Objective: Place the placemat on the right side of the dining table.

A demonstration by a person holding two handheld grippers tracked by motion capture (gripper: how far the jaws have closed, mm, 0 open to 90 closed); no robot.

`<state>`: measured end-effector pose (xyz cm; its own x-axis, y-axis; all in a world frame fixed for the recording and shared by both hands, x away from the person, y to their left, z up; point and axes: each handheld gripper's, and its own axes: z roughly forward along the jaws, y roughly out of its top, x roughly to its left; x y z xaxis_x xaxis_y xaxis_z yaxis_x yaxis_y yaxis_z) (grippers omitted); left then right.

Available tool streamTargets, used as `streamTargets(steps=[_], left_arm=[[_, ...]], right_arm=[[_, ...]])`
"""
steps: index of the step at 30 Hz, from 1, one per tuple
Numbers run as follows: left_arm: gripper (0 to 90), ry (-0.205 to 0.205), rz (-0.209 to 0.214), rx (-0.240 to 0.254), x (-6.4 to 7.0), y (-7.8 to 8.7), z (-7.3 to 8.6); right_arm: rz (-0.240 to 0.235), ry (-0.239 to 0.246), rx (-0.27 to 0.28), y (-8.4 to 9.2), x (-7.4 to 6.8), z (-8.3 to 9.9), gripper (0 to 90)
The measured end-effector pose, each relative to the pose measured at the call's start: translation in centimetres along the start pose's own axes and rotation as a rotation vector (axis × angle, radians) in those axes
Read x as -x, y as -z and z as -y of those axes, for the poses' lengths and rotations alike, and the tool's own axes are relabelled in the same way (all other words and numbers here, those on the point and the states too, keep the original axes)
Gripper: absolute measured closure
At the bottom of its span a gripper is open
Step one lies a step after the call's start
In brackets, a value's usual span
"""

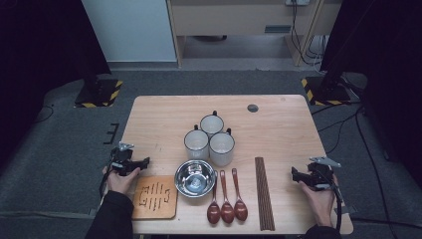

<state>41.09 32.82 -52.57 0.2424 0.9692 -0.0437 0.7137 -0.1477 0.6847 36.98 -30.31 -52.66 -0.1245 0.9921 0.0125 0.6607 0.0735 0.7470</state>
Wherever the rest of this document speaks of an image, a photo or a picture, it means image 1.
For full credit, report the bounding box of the person's right hand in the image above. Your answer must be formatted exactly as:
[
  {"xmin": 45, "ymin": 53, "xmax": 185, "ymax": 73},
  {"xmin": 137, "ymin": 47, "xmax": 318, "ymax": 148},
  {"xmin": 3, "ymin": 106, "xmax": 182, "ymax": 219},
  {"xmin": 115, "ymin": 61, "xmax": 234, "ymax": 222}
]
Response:
[{"xmin": 298, "ymin": 173, "xmax": 339, "ymax": 228}]

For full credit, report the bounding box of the row of wooden chopsticks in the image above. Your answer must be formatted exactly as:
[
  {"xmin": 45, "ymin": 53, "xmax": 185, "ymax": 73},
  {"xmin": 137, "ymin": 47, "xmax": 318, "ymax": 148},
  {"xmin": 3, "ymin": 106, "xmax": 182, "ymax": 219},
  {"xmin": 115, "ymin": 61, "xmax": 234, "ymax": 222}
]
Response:
[{"xmin": 254, "ymin": 156, "xmax": 277, "ymax": 232}]

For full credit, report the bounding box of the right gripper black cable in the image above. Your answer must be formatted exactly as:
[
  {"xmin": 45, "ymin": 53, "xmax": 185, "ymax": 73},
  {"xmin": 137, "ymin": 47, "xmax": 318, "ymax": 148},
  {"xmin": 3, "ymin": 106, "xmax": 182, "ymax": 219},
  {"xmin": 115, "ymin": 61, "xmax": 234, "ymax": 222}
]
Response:
[{"xmin": 326, "ymin": 172, "xmax": 344, "ymax": 233}]

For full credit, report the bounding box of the black curtain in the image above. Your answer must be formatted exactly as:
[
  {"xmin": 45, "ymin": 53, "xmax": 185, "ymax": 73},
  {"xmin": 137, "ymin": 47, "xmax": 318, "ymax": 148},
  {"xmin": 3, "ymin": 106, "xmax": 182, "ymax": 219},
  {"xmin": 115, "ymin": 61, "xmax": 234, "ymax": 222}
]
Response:
[
  {"xmin": 0, "ymin": 0, "xmax": 112, "ymax": 167},
  {"xmin": 319, "ymin": 0, "xmax": 422, "ymax": 187}
]

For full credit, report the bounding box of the long black floor cable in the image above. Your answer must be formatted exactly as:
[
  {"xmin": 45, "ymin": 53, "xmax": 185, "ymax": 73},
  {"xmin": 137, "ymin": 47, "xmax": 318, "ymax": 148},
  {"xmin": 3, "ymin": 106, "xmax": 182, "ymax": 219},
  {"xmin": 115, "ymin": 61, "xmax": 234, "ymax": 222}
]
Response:
[{"xmin": 353, "ymin": 106, "xmax": 399, "ymax": 239}]

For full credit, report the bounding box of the carved wooden trivet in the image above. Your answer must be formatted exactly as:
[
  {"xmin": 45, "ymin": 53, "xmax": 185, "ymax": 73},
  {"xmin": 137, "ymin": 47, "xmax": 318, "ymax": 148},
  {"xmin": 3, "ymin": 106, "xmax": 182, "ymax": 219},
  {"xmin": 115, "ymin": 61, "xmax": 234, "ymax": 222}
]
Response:
[{"xmin": 131, "ymin": 174, "xmax": 179, "ymax": 221}]

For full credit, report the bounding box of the white cabinet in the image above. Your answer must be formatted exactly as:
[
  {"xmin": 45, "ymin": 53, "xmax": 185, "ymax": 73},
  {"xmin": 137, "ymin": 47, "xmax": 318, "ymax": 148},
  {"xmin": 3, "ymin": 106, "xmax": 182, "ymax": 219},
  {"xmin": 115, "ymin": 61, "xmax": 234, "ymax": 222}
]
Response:
[{"xmin": 81, "ymin": 0, "xmax": 177, "ymax": 63}]

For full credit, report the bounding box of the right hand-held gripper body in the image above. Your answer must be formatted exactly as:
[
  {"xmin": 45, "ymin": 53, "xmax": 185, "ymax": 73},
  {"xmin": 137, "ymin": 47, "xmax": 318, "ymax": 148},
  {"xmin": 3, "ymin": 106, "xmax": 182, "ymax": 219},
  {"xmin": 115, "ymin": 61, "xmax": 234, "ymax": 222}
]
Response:
[{"xmin": 307, "ymin": 156, "xmax": 341, "ymax": 192}]

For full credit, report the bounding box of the person's left hand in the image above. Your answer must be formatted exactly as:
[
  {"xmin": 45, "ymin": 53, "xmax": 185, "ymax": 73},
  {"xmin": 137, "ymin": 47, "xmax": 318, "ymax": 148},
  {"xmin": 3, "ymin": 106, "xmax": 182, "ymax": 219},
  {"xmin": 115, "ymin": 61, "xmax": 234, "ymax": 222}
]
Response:
[{"xmin": 103, "ymin": 165, "xmax": 141, "ymax": 197}]

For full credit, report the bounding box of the red-brown wooden spoon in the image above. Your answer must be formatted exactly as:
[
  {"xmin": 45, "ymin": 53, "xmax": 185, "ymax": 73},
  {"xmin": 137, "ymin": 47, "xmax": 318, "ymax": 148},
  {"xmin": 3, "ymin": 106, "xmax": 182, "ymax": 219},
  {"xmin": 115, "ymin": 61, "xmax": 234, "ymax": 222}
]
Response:
[
  {"xmin": 231, "ymin": 167, "xmax": 249, "ymax": 222},
  {"xmin": 206, "ymin": 169, "xmax": 222, "ymax": 225},
  {"xmin": 218, "ymin": 169, "xmax": 236, "ymax": 224}
]

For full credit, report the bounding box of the beige wooden desk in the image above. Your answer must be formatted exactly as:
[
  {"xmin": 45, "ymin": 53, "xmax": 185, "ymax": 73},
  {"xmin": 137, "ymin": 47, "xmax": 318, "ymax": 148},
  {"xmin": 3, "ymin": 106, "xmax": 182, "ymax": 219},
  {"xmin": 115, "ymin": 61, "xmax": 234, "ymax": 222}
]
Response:
[{"xmin": 165, "ymin": 0, "xmax": 344, "ymax": 68}]

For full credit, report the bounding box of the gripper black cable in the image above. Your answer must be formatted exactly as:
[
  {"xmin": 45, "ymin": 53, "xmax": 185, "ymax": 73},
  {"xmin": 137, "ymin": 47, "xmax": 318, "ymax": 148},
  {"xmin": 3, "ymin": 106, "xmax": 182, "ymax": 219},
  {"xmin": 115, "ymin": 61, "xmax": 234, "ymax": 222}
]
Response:
[
  {"xmin": 99, "ymin": 155, "xmax": 115, "ymax": 200},
  {"xmin": 326, "ymin": 172, "xmax": 344, "ymax": 233}
]

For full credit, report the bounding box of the white mug black rim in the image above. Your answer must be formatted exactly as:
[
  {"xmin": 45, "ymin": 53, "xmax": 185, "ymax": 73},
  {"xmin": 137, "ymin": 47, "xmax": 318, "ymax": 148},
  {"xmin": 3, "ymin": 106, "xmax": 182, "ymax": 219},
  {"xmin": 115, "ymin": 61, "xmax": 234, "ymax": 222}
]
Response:
[
  {"xmin": 208, "ymin": 127, "xmax": 236, "ymax": 167},
  {"xmin": 199, "ymin": 110, "xmax": 225, "ymax": 138},
  {"xmin": 183, "ymin": 123, "xmax": 211, "ymax": 161}
]

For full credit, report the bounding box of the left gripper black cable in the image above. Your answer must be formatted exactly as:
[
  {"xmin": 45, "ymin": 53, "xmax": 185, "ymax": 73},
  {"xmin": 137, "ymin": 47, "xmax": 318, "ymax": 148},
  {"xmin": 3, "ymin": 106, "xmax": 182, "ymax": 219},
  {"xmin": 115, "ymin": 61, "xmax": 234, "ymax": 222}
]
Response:
[{"xmin": 99, "ymin": 155, "xmax": 115, "ymax": 200}]

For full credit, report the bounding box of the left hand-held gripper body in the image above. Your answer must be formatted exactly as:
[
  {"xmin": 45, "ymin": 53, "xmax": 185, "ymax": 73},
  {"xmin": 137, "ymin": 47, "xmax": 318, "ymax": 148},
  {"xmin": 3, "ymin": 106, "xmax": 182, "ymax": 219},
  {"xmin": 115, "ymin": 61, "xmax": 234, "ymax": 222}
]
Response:
[{"xmin": 110, "ymin": 141, "xmax": 141, "ymax": 177}]

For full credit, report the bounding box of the black stand base striped edge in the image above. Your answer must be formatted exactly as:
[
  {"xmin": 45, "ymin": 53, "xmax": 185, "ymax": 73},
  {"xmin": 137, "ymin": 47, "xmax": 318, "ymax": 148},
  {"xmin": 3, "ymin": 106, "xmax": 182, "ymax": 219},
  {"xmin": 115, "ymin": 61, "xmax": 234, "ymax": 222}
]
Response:
[
  {"xmin": 74, "ymin": 79, "xmax": 123, "ymax": 109},
  {"xmin": 301, "ymin": 76, "xmax": 352, "ymax": 107}
]

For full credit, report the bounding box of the stainless steel bowl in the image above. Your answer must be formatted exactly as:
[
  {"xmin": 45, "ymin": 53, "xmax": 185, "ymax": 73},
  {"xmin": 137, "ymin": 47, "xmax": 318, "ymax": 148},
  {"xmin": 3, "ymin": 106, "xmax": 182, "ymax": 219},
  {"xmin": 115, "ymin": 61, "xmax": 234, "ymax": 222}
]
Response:
[{"xmin": 173, "ymin": 158, "xmax": 217, "ymax": 199}]

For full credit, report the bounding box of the black desk power cable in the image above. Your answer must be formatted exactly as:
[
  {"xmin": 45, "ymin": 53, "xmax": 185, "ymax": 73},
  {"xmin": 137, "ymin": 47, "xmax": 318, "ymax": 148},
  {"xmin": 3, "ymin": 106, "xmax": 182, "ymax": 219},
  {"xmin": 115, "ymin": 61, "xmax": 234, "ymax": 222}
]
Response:
[{"xmin": 290, "ymin": 0, "xmax": 321, "ymax": 66}]

